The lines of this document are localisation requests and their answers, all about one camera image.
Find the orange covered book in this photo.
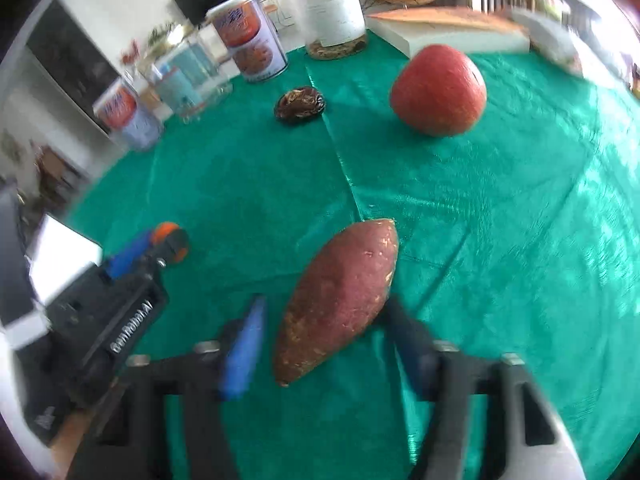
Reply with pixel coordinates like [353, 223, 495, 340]
[366, 6, 530, 58]

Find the potted green plant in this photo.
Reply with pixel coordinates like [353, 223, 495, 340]
[146, 21, 177, 49]

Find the red labelled can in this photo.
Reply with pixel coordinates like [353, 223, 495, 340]
[92, 78, 164, 151]
[205, 0, 288, 82]

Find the white jar black lid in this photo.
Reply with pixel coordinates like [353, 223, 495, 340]
[284, 0, 368, 61]

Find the red labelled can near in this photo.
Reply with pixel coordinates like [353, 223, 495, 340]
[205, 0, 288, 82]

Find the small orange mandarin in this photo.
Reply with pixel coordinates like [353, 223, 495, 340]
[151, 222, 189, 263]

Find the red labelled can far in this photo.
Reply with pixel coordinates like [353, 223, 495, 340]
[92, 78, 164, 151]

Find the white cardboard box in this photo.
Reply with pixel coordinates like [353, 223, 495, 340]
[27, 214, 103, 306]

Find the reddish sweet potato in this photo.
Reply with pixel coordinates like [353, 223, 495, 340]
[273, 219, 399, 386]

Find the red flower vase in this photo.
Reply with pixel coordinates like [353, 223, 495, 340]
[119, 40, 140, 67]

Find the red apple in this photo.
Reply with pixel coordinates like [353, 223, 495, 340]
[390, 44, 487, 136]

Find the dark tall cabinet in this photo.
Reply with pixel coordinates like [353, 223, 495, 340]
[27, 0, 119, 134]

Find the person's left hand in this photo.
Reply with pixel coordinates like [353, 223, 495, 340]
[49, 410, 96, 479]

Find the white snack bag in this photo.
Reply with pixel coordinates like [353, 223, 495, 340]
[504, 6, 584, 77]

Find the green tablecloth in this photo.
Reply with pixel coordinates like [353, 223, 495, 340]
[67, 38, 639, 479]

